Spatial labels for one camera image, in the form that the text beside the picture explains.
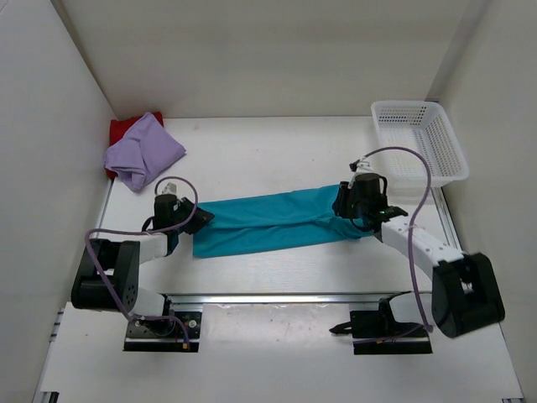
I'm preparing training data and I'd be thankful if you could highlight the teal t shirt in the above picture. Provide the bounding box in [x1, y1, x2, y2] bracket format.
[193, 185, 371, 259]

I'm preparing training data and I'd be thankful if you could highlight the purple t shirt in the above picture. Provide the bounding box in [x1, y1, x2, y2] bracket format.
[104, 113, 186, 192]

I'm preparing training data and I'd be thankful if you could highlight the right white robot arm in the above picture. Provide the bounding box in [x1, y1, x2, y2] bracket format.
[332, 173, 505, 338]

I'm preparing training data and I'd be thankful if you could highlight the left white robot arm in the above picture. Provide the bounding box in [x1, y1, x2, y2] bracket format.
[70, 194, 215, 337]

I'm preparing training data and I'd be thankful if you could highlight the white plastic basket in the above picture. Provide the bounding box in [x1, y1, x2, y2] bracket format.
[371, 100, 469, 189]

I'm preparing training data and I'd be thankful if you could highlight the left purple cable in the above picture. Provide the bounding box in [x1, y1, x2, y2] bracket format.
[85, 175, 199, 337]

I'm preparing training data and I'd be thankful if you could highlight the aluminium rail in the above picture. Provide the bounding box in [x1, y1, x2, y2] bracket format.
[168, 291, 396, 306]

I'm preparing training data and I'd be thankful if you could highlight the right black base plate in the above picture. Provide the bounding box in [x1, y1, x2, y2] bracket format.
[350, 310, 433, 355]

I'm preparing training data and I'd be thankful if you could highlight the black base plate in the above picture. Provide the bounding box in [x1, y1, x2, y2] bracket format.
[123, 305, 202, 353]
[350, 310, 433, 355]

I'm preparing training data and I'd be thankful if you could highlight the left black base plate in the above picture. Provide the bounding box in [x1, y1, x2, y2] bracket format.
[123, 305, 202, 353]

